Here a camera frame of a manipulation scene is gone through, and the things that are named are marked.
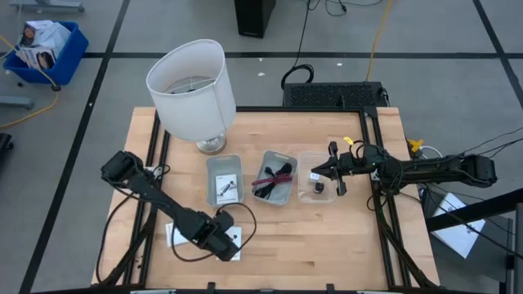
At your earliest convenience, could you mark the curved yellow floor cable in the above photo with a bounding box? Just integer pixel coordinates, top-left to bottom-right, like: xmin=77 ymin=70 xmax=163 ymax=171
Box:
xmin=0 ymin=34 xmax=61 ymax=129

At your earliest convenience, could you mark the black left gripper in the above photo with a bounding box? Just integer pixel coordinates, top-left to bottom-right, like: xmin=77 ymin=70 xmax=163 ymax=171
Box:
xmin=198 ymin=211 xmax=243 ymax=263

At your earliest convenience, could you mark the black cable with red tie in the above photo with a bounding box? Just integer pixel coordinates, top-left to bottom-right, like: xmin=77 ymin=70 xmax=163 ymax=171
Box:
xmin=253 ymin=162 xmax=293 ymax=200

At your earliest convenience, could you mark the blue plastic floor bin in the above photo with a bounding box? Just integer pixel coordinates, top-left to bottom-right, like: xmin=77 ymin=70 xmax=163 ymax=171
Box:
xmin=2 ymin=20 xmax=90 ymax=86

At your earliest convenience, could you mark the gray table base bar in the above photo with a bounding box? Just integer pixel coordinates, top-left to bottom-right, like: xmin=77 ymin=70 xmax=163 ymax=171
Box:
xmin=10 ymin=0 xmax=86 ymax=13

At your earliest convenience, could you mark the black perforated computer case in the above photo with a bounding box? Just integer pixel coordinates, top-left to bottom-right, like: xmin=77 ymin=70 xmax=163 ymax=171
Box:
xmin=282 ymin=81 xmax=390 ymax=109

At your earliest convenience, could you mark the white paper sheet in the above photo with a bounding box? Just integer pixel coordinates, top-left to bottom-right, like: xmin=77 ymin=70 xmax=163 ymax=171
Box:
xmin=431 ymin=191 xmax=487 ymax=260

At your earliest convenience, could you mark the coiled black floor cable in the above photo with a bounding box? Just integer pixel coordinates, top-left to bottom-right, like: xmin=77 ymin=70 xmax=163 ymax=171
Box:
xmin=279 ymin=0 xmax=315 ymax=90

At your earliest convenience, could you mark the black upright post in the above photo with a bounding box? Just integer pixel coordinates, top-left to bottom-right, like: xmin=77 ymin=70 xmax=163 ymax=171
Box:
xmin=506 ymin=203 xmax=523 ymax=294

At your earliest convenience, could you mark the white printed carton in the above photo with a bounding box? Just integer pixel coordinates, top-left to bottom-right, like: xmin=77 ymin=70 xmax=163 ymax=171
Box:
xmin=18 ymin=20 xmax=54 ymax=48
xmin=16 ymin=47 xmax=57 ymax=69

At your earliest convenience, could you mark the long straight yellow cable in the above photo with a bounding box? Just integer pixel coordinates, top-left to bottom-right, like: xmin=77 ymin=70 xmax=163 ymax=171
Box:
xmin=364 ymin=0 xmax=394 ymax=82

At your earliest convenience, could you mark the black aluminium table frame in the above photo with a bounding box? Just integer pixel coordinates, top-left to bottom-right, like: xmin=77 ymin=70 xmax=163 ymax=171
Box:
xmin=92 ymin=105 xmax=440 ymax=294

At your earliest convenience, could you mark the black chair caster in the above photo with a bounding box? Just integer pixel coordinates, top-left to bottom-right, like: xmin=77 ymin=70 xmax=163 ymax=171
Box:
xmin=0 ymin=132 xmax=14 ymax=161

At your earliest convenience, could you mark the black tower case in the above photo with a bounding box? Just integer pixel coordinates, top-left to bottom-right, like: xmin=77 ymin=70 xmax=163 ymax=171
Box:
xmin=234 ymin=0 xmax=277 ymax=39

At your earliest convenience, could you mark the thin black cable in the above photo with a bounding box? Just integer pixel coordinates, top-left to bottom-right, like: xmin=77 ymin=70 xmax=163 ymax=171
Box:
xmin=485 ymin=138 xmax=523 ymax=159
xmin=461 ymin=127 xmax=523 ymax=156

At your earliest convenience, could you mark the clear plastic bin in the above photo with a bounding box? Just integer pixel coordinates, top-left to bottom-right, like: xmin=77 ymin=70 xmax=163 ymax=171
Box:
xmin=297 ymin=149 xmax=338 ymax=204

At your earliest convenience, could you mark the white cable loop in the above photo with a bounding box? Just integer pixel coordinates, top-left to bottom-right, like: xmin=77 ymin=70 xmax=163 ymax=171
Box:
xmin=420 ymin=145 xmax=443 ymax=159

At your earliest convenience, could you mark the white shade table lamp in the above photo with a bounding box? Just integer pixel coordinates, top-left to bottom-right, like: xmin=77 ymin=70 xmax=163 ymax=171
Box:
xmin=145 ymin=38 xmax=237 ymax=155

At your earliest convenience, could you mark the gray table foot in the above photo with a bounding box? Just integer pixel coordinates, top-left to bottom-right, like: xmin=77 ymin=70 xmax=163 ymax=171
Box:
xmin=0 ymin=95 xmax=34 ymax=110

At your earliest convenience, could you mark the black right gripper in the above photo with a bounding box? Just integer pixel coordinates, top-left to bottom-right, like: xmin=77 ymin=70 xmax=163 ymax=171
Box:
xmin=311 ymin=140 xmax=364 ymax=197

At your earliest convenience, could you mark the black left arm base cable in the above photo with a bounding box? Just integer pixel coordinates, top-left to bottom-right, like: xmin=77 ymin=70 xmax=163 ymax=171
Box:
xmin=95 ymin=189 xmax=138 ymax=286

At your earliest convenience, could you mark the gray plastic bin with handle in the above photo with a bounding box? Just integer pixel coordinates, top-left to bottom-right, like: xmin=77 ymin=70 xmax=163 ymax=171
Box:
xmin=250 ymin=149 xmax=298 ymax=207

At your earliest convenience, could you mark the magenta cable bundle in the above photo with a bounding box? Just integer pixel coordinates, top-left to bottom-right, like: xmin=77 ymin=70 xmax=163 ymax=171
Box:
xmin=250 ymin=172 xmax=293 ymax=188

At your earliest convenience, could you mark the black slanted beam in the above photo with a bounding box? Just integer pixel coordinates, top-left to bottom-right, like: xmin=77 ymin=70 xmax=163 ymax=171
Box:
xmin=424 ymin=188 xmax=523 ymax=233

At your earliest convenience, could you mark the white printed leaflet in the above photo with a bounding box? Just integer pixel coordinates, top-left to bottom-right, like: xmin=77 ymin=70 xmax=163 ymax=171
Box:
xmin=223 ymin=225 xmax=243 ymax=261
xmin=214 ymin=173 xmax=239 ymax=205
xmin=164 ymin=221 xmax=183 ymax=249

